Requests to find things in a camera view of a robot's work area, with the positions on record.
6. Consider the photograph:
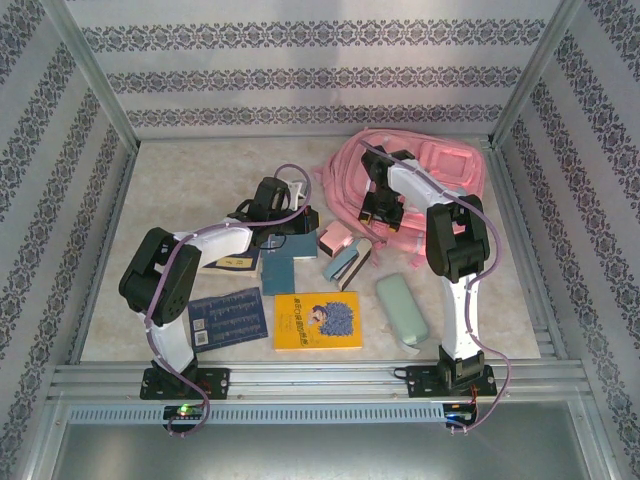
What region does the small pink box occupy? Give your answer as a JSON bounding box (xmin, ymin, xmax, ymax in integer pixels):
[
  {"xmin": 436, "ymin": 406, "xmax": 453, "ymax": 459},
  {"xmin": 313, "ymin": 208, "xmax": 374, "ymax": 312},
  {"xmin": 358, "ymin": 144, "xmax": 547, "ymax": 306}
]
[{"xmin": 318, "ymin": 221, "xmax": 354, "ymax": 259}]

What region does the light blue notebook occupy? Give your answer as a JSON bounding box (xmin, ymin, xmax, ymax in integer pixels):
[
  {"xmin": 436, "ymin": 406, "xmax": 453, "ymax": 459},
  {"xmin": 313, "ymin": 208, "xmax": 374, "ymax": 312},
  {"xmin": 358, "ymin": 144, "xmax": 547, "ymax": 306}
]
[{"xmin": 322, "ymin": 237, "xmax": 372, "ymax": 292}]

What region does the large teal book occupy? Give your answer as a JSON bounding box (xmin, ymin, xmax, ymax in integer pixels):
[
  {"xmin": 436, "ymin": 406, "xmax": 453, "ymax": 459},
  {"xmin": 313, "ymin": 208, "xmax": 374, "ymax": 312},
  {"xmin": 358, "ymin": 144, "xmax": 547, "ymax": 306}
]
[{"xmin": 259, "ymin": 230, "xmax": 320, "ymax": 261}]

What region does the pink student backpack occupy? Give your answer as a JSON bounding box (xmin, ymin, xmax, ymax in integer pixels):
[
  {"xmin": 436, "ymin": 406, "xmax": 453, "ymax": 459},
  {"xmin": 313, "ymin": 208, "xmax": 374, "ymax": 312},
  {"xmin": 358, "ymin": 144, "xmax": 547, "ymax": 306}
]
[{"xmin": 313, "ymin": 127, "xmax": 487, "ymax": 269}]

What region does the pale green pencil case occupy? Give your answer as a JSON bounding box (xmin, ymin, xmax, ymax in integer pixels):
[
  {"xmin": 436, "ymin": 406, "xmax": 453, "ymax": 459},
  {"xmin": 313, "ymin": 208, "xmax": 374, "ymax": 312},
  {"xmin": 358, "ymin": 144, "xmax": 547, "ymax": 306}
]
[{"xmin": 375, "ymin": 274, "xmax": 430, "ymax": 351}]

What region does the navy book with beige label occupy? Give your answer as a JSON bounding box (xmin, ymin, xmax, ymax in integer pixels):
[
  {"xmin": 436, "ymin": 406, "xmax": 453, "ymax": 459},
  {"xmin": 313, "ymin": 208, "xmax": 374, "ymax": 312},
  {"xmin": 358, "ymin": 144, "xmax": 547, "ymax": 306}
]
[{"xmin": 199, "ymin": 247, "xmax": 262, "ymax": 281}]

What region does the yellow illustrated book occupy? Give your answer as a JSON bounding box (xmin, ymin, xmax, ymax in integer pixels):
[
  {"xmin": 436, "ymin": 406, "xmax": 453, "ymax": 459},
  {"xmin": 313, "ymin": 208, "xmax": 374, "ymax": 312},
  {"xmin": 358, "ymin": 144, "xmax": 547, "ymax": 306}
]
[{"xmin": 273, "ymin": 291, "xmax": 364, "ymax": 352}]

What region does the dark blue white-print book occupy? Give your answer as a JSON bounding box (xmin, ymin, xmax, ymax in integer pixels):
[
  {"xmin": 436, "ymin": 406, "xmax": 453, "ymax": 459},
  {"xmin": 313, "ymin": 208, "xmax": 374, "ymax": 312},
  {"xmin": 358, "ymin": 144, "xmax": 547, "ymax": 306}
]
[{"xmin": 187, "ymin": 286, "xmax": 270, "ymax": 354}]

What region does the right controller board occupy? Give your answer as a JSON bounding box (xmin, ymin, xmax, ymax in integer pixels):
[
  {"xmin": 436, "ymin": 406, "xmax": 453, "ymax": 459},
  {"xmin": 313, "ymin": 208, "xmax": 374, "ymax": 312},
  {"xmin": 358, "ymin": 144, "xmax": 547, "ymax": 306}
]
[{"xmin": 444, "ymin": 403, "xmax": 479, "ymax": 426}]

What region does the controller board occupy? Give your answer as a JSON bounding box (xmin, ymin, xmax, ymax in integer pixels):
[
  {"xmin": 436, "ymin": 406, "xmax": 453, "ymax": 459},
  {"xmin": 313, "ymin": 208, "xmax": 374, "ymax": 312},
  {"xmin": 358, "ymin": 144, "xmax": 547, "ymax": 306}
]
[
  {"xmin": 444, "ymin": 403, "xmax": 479, "ymax": 426},
  {"xmin": 163, "ymin": 404, "xmax": 206, "ymax": 421}
]

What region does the left controller board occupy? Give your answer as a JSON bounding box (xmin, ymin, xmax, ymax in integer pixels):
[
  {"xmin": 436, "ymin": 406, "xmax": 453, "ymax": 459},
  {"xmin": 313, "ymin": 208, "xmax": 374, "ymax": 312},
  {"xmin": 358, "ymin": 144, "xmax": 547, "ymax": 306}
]
[{"xmin": 163, "ymin": 404, "xmax": 206, "ymax": 421}]

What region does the grey metal sheet panel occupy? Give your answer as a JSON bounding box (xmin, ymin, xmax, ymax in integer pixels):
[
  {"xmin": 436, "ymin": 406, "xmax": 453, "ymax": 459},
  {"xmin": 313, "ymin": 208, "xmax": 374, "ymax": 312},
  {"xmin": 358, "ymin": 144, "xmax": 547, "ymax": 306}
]
[{"xmin": 49, "ymin": 424, "xmax": 594, "ymax": 480}]

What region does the aluminium side rail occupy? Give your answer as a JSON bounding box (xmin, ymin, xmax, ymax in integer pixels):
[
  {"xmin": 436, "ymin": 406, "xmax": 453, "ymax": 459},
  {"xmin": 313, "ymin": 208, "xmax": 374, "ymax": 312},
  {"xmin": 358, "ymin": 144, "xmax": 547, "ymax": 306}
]
[
  {"xmin": 67, "ymin": 142, "xmax": 141, "ymax": 365},
  {"xmin": 482, "ymin": 139, "xmax": 569, "ymax": 361}
]

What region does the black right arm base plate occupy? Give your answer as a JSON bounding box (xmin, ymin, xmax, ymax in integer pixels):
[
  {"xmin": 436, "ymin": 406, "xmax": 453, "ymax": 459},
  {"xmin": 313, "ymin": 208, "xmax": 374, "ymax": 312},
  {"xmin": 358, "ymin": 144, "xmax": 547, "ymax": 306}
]
[{"xmin": 394, "ymin": 364, "xmax": 499, "ymax": 400}]

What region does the aluminium mounting rail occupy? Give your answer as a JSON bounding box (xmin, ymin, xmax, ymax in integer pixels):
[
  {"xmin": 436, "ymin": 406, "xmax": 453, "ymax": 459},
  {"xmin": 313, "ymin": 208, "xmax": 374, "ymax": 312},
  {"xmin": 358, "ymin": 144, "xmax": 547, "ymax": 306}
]
[{"xmin": 47, "ymin": 362, "xmax": 586, "ymax": 401}]

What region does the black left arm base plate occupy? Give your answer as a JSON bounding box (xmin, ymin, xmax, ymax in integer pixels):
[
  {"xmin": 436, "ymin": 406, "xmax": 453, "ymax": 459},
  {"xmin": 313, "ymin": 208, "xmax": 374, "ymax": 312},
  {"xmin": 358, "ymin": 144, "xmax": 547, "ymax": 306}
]
[{"xmin": 139, "ymin": 367, "xmax": 231, "ymax": 401}]

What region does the aluminium frame post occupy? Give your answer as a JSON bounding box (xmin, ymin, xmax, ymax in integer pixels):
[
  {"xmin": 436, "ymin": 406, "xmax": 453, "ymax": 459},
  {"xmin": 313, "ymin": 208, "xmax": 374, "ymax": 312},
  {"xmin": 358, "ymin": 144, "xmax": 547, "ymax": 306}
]
[
  {"xmin": 39, "ymin": 0, "xmax": 142, "ymax": 154},
  {"xmin": 487, "ymin": 0, "xmax": 587, "ymax": 151}
]

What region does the slotted grey cable duct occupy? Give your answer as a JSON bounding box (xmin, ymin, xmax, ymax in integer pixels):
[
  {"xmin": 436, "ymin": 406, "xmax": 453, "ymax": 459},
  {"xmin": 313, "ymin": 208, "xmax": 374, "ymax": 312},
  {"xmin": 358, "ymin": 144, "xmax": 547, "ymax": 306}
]
[{"xmin": 67, "ymin": 402, "xmax": 446, "ymax": 426}]

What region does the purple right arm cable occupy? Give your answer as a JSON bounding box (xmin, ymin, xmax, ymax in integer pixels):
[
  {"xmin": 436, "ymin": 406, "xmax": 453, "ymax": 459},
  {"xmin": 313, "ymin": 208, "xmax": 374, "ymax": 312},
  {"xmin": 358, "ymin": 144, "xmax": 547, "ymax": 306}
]
[{"xmin": 360, "ymin": 141, "xmax": 511, "ymax": 435}]

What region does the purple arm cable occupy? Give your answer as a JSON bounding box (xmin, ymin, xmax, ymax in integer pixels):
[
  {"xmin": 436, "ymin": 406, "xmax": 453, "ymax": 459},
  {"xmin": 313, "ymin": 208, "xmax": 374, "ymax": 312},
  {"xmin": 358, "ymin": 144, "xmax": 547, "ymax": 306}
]
[
  {"xmin": 360, "ymin": 141, "xmax": 511, "ymax": 435},
  {"xmin": 144, "ymin": 163, "xmax": 312, "ymax": 441}
]

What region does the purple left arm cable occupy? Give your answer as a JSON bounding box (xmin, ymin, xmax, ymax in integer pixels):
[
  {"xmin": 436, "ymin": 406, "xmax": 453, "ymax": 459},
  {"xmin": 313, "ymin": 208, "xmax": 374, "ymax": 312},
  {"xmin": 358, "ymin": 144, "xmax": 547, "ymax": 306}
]
[{"xmin": 144, "ymin": 163, "xmax": 312, "ymax": 441}]

